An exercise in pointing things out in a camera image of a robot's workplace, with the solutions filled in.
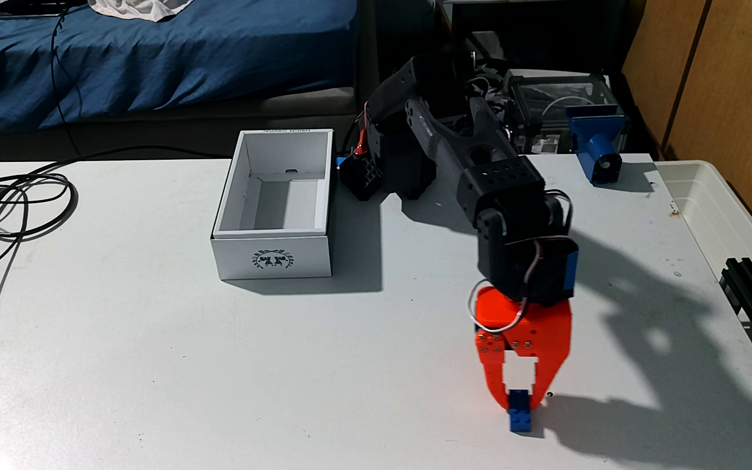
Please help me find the blue toy brick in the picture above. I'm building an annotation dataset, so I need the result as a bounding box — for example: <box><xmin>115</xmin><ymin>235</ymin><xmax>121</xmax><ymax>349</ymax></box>
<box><xmin>508</xmin><ymin>389</ymin><xmax>534</xmax><ymax>433</ymax></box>

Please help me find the white cardboard box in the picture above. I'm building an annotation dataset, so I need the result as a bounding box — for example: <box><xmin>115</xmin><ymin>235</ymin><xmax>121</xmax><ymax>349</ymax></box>
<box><xmin>211</xmin><ymin>128</ymin><xmax>336</xmax><ymax>282</ymax></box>

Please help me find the black table clamp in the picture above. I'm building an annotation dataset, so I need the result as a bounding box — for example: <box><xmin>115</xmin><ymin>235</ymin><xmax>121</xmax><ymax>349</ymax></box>
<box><xmin>339</xmin><ymin>152</ymin><xmax>385</xmax><ymax>202</ymax></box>

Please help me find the clear plastic case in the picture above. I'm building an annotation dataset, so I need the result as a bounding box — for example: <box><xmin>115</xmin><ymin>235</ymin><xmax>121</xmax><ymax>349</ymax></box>
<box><xmin>503</xmin><ymin>68</ymin><xmax>620</xmax><ymax>155</ymax></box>

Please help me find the white plastic bin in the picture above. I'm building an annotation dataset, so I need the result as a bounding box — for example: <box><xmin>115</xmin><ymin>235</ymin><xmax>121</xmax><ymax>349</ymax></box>
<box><xmin>655</xmin><ymin>159</ymin><xmax>752</xmax><ymax>282</ymax></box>

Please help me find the wooden cabinet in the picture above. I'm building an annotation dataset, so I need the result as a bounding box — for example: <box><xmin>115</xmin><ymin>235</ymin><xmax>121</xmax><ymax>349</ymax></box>
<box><xmin>621</xmin><ymin>0</ymin><xmax>752</xmax><ymax>262</ymax></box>

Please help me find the blue bed blanket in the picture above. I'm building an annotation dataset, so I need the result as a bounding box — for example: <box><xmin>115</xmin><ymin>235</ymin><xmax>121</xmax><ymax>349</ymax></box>
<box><xmin>0</xmin><ymin>0</ymin><xmax>359</xmax><ymax>137</ymax></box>

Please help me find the white cloth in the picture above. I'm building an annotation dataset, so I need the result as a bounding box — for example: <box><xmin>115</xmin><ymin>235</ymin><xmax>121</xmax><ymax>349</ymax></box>
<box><xmin>87</xmin><ymin>0</ymin><xmax>194</xmax><ymax>22</ymax></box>

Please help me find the blue printed mount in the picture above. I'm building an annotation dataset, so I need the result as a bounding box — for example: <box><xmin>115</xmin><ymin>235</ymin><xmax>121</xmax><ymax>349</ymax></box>
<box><xmin>567</xmin><ymin>106</ymin><xmax>626</xmax><ymax>186</ymax></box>

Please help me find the black coiled cable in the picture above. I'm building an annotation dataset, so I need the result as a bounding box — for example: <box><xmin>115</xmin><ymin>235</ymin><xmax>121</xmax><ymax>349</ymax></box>
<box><xmin>0</xmin><ymin>145</ymin><xmax>228</xmax><ymax>379</ymax></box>

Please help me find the black hanging cable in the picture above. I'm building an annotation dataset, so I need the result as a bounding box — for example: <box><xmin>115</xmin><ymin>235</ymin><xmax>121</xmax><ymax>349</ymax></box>
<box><xmin>48</xmin><ymin>12</ymin><xmax>84</xmax><ymax>158</ymax></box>

